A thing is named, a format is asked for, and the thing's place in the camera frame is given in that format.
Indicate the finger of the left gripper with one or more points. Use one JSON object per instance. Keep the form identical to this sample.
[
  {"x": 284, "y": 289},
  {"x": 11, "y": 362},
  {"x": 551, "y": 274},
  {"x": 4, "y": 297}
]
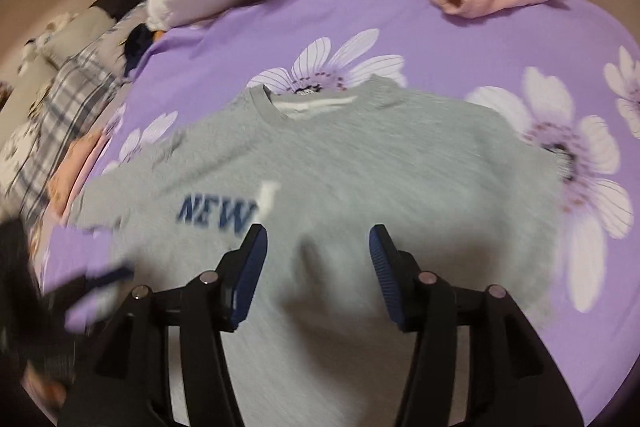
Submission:
[{"x": 73, "y": 291}]

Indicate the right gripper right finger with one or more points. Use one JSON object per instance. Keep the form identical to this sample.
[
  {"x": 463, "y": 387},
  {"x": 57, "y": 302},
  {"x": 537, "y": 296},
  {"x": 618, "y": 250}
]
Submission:
[{"x": 513, "y": 379}]

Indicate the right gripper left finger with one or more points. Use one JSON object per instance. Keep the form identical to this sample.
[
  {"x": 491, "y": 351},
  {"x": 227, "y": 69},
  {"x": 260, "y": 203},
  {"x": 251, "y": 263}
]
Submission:
[{"x": 124, "y": 379}]

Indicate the grey New York sweatshirt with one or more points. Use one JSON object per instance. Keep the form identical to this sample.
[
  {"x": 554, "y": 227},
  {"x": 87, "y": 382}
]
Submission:
[{"x": 450, "y": 180}]

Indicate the orange pink folded clothes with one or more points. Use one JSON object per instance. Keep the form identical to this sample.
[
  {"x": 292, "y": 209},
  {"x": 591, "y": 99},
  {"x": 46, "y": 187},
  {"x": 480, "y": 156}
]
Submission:
[{"x": 73, "y": 171}]

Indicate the plaid folded cloth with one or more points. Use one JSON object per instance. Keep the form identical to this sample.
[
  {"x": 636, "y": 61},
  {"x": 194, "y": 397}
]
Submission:
[{"x": 75, "y": 99}]

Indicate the grey pillow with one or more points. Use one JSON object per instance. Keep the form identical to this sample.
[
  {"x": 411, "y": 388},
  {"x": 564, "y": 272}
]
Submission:
[{"x": 76, "y": 35}]

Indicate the dark navy garment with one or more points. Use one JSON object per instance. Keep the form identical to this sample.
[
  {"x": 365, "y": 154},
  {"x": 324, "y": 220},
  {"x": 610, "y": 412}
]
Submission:
[{"x": 136, "y": 44}]

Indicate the purple floral bed cover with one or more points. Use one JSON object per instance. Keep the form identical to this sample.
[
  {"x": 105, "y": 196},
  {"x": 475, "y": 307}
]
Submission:
[{"x": 564, "y": 75}]

